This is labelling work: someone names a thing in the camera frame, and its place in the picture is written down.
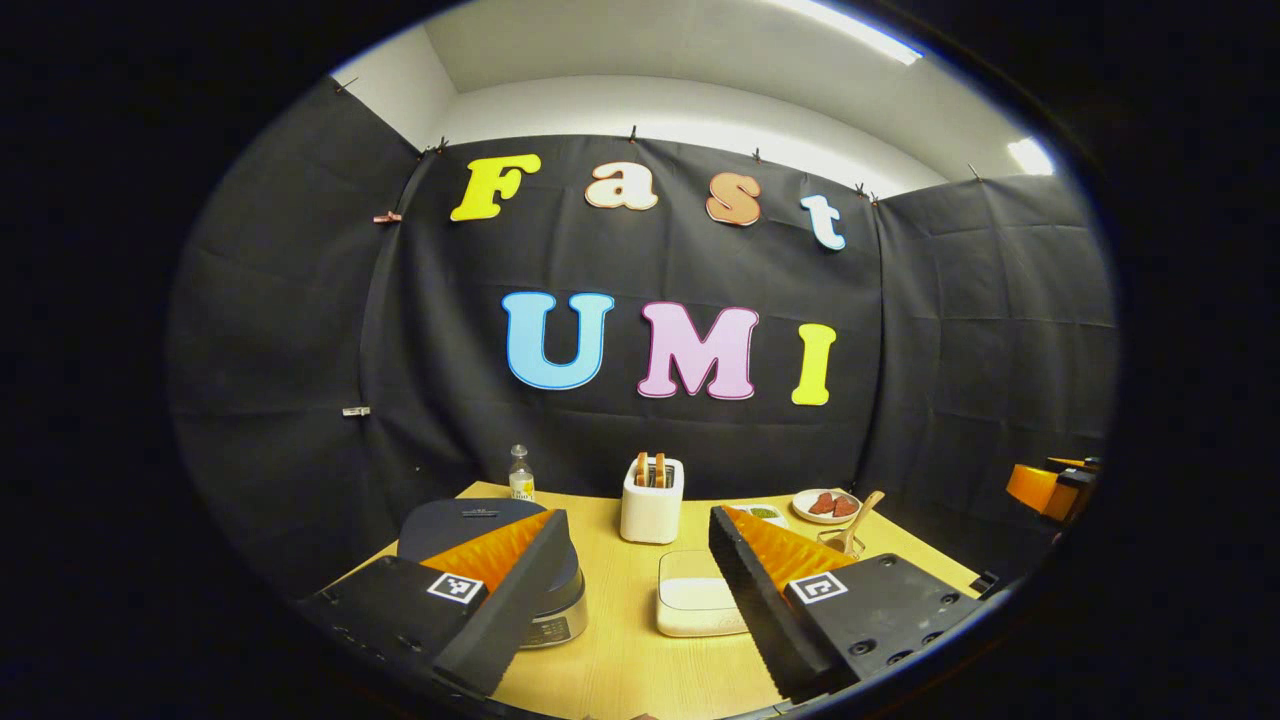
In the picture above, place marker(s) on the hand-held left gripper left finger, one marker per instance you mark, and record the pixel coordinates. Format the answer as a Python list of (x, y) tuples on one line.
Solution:
[(510, 610)]

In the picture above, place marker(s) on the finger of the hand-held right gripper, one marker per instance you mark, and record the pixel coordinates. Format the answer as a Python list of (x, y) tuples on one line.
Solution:
[(1070, 463), (1030, 490)]

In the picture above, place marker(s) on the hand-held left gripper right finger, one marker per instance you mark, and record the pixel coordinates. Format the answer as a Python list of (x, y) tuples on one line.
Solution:
[(765, 610)]

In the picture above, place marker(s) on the white rice container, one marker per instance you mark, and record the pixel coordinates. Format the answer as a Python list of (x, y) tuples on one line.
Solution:
[(695, 595)]

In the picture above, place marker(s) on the dark rice cooker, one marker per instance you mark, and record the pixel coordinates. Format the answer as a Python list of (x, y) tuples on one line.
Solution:
[(450, 525)]

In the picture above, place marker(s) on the wooden spoon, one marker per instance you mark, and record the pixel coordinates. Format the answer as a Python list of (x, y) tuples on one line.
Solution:
[(868, 510)]

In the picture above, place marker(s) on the white divided grain dish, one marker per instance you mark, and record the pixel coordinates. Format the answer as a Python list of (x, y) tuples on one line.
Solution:
[(765, 513)]

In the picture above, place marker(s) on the white round plate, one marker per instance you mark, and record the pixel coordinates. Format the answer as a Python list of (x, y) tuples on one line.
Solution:
[(802, 506)]

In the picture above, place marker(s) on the red meat slice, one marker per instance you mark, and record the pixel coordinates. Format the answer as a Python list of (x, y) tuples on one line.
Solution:
[(822, 503), (846, 506)]

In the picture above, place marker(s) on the small clear glass bottle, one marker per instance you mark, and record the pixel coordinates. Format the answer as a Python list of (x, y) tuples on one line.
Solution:
[(521, 485)]

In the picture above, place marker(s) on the white toaster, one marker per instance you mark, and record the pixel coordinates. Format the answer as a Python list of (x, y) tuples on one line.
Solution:
[(650, 515)]

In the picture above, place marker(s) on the toast slice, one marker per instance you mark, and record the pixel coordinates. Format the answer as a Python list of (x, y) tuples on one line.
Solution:
[(642, 470), (660, 470)]

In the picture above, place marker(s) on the short ceiling light strip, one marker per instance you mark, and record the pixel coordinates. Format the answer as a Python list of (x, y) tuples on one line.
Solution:
[(1030, 155)]

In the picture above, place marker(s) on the black backdrop cloth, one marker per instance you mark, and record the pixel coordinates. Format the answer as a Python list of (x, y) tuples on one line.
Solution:
[(300, 350)]

